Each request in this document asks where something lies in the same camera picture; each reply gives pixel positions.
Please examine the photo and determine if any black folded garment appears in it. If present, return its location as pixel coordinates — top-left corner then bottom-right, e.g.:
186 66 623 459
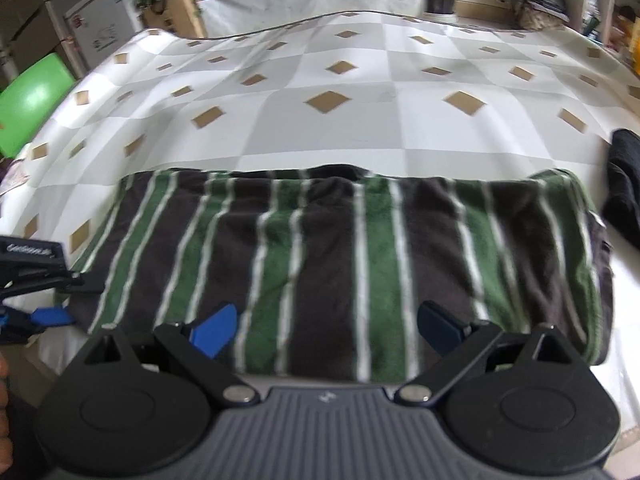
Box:
602 129 640 249

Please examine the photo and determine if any brown cardboard box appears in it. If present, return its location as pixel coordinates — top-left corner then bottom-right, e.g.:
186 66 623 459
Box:
142 0 207 39

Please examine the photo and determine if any white checkered tablecloth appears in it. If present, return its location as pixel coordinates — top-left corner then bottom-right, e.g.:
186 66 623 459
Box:
1 12 639 432

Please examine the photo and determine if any green plastic chair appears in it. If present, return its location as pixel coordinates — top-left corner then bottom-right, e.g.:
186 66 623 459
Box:
0 53 76 158

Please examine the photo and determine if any green brown striped t-shirt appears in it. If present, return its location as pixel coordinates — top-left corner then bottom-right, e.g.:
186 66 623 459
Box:
68 165 613 384

